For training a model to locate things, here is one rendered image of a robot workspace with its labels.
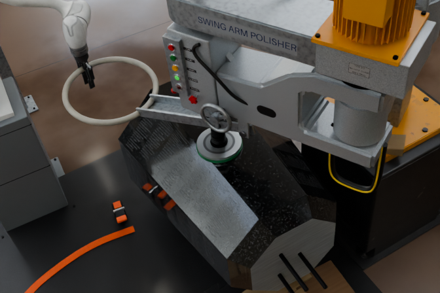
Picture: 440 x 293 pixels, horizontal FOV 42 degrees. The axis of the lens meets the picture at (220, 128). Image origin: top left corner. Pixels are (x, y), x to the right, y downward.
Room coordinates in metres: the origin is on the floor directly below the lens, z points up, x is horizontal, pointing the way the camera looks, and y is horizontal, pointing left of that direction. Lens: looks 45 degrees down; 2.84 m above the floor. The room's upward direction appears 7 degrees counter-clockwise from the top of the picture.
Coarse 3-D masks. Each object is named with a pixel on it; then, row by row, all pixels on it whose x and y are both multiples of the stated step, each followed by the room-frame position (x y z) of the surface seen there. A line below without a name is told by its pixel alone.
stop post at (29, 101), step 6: (0, 48) 3.27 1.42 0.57; (0, 54) 3.26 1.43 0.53; (0, 60) 3.26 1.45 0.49; (6, 60) 3.27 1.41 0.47; (0, 66) 3.25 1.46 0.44; (6, 66) 3.26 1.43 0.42; (0, 72) 3.24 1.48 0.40; (6, 72) 3.26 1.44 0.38; (30, 96) 3.40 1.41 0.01; (24, 102) 3.27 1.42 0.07; (30, 102) 3.33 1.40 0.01; (30, 108) 3.27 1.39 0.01; (36, 108) 3.26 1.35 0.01
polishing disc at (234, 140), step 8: (208, 128) 1.95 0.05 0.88; (200, 136) 1.90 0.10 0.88; (208, 136) 1.90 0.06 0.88; (232, 136) 1.88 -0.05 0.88; (200, 144) 1.85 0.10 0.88; (208, 144) 1.85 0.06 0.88; (232, 144) 1.83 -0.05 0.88; (240, 144) 1.82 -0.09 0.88; (200, 152) 1.80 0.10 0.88; (208, 152) 1.79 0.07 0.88; (216, 152) 1.79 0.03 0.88; (224, 152) 1.78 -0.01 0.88; (232, 152) 1.77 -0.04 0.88; (216, 160) 1.75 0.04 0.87
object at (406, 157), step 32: (320, 160) 2.01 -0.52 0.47; (416, 160) 1.72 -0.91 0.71; (352, 192) 1.76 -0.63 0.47; (384, 192) 1.65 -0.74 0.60; (416, 192) 1.74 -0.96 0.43; (352, 224) 1.73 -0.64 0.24; (384, 224) 1.66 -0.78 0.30; (416, 224) 1.77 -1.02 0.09; (352, 256) 1.67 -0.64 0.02; (384, 256) 1.65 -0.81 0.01
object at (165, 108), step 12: (156, 96) 2.13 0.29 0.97; (168, 96) 2.09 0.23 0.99; (156, 108) 2.08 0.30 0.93; (168, 108) 2.05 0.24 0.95; (180, 108) 2.02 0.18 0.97; (168, 120) 1.95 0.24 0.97; (180, 120) 1.90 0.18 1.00; (192, 120) 1.86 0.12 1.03; (240, 132) 1.66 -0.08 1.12; (252, 132) 1.66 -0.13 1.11
